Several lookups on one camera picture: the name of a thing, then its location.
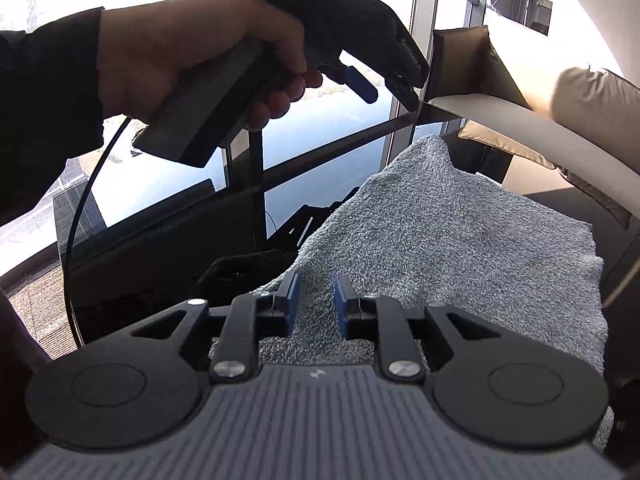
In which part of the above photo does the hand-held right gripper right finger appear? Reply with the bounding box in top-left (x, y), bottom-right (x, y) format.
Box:
top-left (332, 273), bottom-right (502, 381)

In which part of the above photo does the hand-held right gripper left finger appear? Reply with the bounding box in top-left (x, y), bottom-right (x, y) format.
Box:
top-left (131, 272), bottom-right (301, 380)

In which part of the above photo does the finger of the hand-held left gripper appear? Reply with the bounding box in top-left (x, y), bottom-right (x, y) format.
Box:
top-left (386, 74), bottom-right (427, 112)
top-left (319, 64), bottom-right (379, 104)

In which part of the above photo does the grey towel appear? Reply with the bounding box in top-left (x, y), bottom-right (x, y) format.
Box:
top-left (210, 134), bottom-right (615, 453)

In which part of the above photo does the person's left forearm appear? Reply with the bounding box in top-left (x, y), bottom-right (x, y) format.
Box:
top-left (0, 6), bottom-right (107, 233)

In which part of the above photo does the person's left hand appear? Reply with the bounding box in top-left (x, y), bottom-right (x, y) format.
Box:
top-left (99, 0), bottom-right (325, 132)

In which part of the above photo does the beige sofa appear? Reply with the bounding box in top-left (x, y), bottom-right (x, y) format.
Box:
top-left (430, 12), bottom-right (640, 311)

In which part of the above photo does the beige sofa cushion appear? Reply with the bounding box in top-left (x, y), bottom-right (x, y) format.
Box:
top-left (485, 12), bottom-right (640, 130)

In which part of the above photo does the dark window frame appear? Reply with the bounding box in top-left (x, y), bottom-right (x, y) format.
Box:
top-left (0, 0), bottom-right (557, 281)

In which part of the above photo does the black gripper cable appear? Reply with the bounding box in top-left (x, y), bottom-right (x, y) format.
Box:
top-left (62, 114), bottom-right (132, 350)

